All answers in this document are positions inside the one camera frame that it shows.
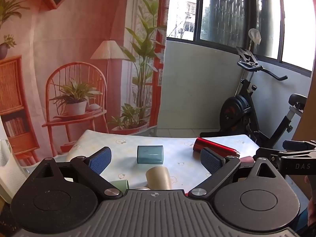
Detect pink cup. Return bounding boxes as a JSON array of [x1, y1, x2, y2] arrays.
[[240, 156, 254, 170]]

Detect printed room scene tapestry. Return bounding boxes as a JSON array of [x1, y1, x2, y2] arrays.
[[1, 0, 170, 167]]

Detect light green cup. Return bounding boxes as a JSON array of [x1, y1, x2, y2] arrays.
[[110, 179, 130, 194]]

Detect red metal thermos bottle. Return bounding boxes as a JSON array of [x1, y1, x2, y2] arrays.
[[193, 137, 240, 157]]

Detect floral checked tablecloth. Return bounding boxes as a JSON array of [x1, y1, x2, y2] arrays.
[[19, 129, 260, 191]]

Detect beige cup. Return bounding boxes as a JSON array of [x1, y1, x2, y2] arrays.
[[146, 166, 172, 190]]

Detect black exercise bike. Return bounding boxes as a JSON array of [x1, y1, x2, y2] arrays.
[[199, 46, 308, 151]]

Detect teal blue cup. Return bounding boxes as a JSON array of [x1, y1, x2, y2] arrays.
[[137, 146, 164, 165]]

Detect white plastic chair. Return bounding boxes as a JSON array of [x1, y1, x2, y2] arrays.
[[0, 118, 28, 203]]

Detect window with dark frame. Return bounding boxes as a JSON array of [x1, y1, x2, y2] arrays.
[[167, 0, 315, 74]]

